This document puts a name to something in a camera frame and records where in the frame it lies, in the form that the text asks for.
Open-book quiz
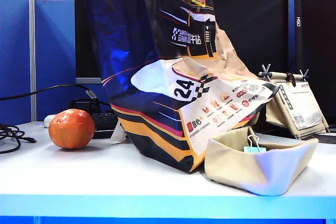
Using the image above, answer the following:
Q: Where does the white rounded device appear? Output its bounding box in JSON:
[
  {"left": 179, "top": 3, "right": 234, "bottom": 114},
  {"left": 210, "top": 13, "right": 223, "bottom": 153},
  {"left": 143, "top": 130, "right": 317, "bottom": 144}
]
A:
[{"left": 44, "top": 114, "right": 57, "bottom": 129}]

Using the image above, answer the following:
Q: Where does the blue office partition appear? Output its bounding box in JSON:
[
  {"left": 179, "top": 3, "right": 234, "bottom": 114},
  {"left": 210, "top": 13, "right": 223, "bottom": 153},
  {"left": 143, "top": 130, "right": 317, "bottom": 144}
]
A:
[{"left": 0, "top": 0, "right": 111, "bottom": 126}]

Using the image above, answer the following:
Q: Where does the thick black cable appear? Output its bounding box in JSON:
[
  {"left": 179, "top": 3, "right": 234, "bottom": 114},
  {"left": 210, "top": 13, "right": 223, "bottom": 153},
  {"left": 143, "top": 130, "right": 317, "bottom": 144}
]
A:
[{"left": 0, "top": 84, "right": 112, "bottom": 108}]

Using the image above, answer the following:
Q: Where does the beige fabric basket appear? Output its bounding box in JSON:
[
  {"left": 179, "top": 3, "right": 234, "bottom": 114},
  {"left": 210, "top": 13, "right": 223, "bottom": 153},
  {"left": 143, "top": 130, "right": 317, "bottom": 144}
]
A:
[{"left": 204, "top": 126, "right": 319, "bottom": 196}]

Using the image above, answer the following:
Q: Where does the white paper receipt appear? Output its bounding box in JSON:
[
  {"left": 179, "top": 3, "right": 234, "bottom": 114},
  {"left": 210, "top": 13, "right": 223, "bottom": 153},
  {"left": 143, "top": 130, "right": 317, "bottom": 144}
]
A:
[{"left": 110, "top": 123, "right": 128, "bottom": 143}]

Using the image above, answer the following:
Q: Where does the black monitor stand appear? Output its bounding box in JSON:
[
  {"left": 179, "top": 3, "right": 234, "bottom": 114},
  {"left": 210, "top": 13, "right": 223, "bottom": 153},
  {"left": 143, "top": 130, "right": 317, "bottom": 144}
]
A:
[{"left": 69, "top": 99, "right": 100, "bottom": 114}]

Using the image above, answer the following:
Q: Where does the white printed calendar card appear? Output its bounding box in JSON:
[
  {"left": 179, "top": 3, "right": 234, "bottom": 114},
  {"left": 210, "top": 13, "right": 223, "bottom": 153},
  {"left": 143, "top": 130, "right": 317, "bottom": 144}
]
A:
[{"left": 277, "top": 82, "right": 323, "bottom": 131}]

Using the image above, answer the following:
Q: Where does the black monitor with white lettering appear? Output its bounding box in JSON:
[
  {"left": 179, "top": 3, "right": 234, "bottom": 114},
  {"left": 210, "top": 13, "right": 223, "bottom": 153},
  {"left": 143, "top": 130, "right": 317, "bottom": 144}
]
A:
[{"left": 293, "top": 0, "right": 336, "bottom": 130}]

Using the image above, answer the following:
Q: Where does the desk calendar on stand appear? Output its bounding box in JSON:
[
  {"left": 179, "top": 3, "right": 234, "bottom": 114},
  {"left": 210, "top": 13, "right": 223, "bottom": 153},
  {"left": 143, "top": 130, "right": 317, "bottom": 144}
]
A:
[{"left": 258, "top": 64, "right": 330, "bottom": 141}]

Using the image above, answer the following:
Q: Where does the teal binder clip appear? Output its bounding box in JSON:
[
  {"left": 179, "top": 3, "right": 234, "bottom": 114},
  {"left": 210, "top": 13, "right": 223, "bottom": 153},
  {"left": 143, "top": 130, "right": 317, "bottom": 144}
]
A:
[{"left": 243, "top": 134, "right": 267, "bottom": 154}]

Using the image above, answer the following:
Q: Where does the thin black cable bundle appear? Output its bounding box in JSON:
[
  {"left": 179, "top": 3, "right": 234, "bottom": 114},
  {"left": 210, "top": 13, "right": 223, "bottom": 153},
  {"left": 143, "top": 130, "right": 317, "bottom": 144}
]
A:
[{"left": 0, "top": 124, "right": 37, "bottom": 155}]

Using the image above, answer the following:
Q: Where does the printed brown paper bag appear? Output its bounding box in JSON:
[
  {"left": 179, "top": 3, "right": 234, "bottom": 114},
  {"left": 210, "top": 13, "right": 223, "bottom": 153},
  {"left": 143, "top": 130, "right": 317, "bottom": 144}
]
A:
[{"left": 78, "top": 0, "right": 279, "bottom": 174}]

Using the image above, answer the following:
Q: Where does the large black monitor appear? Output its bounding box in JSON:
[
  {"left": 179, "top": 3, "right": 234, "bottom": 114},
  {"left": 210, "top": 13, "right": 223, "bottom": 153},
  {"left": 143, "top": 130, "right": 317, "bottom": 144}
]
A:
[{"left": 75, "top": 0, "right": 289, "bottom": 84}]

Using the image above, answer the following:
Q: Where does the black mechanical keyboard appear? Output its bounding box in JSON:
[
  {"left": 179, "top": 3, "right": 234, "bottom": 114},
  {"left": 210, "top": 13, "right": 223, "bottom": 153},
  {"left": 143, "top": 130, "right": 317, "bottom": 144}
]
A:
[{"left": 90, "top": 112, "right": 119, "bottom": 140}]

